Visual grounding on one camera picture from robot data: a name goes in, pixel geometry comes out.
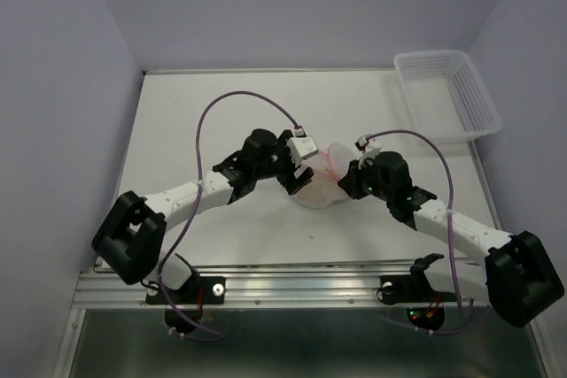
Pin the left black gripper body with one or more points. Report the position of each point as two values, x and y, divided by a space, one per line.
279 163

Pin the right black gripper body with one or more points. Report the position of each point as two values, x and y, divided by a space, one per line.
374 186

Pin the white mesh laundry bag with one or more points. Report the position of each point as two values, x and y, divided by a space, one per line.
330 165

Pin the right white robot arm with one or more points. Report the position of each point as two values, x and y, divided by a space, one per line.
511 273

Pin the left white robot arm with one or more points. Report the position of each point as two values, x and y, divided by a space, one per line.
130 238

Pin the white plastic basket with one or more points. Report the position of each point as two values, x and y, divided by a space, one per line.
446 97

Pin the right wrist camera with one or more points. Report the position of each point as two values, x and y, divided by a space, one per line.
369 146

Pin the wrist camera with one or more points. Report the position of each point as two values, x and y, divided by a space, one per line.
302 148
369 146

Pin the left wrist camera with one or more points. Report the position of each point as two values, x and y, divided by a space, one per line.
302 148

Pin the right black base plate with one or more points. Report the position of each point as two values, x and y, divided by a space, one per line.
414 286

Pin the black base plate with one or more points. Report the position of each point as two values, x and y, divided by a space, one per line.
187 286
414 286

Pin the aluminium mounting rail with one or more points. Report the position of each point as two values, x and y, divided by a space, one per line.
256 287

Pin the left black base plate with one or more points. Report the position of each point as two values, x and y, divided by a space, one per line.
187 286

